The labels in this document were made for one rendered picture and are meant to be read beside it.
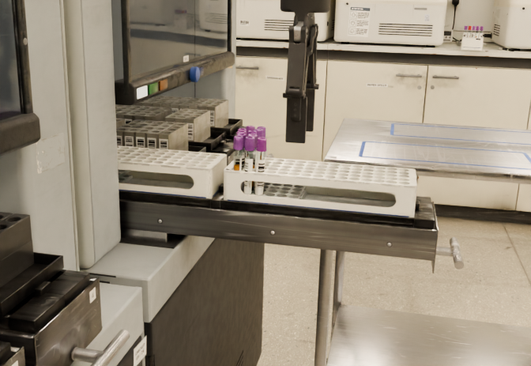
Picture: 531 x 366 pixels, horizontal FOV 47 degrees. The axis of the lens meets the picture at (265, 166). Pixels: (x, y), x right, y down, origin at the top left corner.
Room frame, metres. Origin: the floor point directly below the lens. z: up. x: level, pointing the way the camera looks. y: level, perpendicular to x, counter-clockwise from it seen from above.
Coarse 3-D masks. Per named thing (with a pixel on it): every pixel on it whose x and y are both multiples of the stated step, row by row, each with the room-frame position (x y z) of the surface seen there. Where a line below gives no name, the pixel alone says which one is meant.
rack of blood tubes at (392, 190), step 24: (288, 168) 0.94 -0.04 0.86; (312, 168) 0.95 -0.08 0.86; (336, 168) 0.96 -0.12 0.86; (360, 168) 0.95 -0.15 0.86; (384, 168) 0.96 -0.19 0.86; (408, 168) 0.96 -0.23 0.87; (240, 192) 0.91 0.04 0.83; (264, 192) 0.93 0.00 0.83; (288, 192) 0.93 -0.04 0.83; (312, 192) 0.99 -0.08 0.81; (336, 192) 0.98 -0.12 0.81; (360, 192) 0.97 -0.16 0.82; (384, 192) 0.96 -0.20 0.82; (408, 192) 0.86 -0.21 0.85
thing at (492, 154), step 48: (336, 144) 1.31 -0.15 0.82; (384, 144) 1.32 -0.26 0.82; (432, 144) 1.33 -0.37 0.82; (480, 144) 1.34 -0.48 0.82; (528, 144) 1.36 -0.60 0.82; (336, 288) 1.59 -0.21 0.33; (336, 336) 1.42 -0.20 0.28; (384, 336) 1.42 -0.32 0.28; (432, 336) 1.43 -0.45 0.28; (480, 336) 1.44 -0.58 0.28; (528, 336) 1.44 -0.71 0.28
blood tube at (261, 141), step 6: (258, 138) 0.91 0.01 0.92; (264, 138) 0.92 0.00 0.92; (258, 144) 0.91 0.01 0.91; (264, 144) 0.91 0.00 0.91; (258, 150) 0.91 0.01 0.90; (264, 150) 0.91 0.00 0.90; (258, 156) 0.91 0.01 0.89; (264, 156) 0.91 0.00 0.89; (258, 162) 0.91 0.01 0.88; (264, 162) 0.91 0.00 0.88; (258, 168) 0.91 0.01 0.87; (264, 168) 0.92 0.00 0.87; (258, 186) 0.91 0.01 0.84; (258, 192) 0.91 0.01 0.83
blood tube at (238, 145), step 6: (234, 138) 0.92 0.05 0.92; (240, 138) 0.92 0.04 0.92; (234, 144) 0.92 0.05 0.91; (240, 144) 0.92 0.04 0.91; (234, 150) 0.92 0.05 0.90; (240, 150) 0.92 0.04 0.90; (234, 156) 0.92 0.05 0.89; (240, 156) 0.92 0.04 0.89; (234, 162) 0.92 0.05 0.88; (240, 162) 0.92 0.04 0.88; (234, 168) 0.92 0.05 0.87; (240, 168) 0.92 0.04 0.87; (240, 186) 0.92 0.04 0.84
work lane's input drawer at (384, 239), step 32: (128, 192) 0.94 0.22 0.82; (128, 224) 0.93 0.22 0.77; (160, 224) 0.92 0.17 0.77; (192, 224) 0.91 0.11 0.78; (224, 224) 0.90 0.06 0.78; (256, 224) 0.89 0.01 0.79; (288, 224) 0.88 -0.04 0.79; (320, 224) 0.87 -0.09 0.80; (352, 224) 0.86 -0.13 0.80; (384, 224) 0.86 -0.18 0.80; (416, 224) 0.85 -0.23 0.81; (416, 256) 0.84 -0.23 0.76
